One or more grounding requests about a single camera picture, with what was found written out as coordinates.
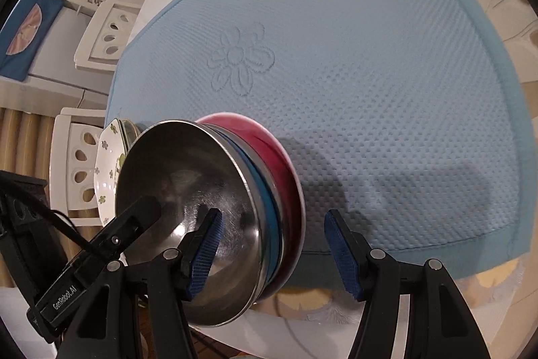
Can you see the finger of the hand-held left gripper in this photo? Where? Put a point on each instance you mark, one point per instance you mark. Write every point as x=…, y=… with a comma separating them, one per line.
x=134, y=220

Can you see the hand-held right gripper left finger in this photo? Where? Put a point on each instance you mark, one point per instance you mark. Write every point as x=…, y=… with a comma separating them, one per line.
x=204, y=254

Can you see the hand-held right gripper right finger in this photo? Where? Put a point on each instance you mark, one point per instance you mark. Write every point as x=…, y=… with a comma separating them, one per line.
x=342, y=254

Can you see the pink cartoon bowl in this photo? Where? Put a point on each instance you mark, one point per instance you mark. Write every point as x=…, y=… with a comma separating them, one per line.
x=300, y=212

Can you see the small square floral plate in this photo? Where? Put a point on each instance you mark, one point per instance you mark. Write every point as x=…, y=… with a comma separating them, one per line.
x=107, y=165

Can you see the blue steel bowl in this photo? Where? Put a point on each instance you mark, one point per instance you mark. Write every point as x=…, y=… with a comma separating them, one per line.
x=189, y=174

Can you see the red steel bowl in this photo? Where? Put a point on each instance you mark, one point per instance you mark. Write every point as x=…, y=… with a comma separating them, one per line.
x=273, y=165

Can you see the light blue textured mat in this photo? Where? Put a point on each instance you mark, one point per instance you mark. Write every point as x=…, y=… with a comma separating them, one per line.
x=357, y=90

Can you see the white cabinet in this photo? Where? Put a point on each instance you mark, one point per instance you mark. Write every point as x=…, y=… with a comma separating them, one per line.
x=67, y=60

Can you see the blue and pink cloth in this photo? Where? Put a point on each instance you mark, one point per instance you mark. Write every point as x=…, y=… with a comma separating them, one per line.
x=46, y=16

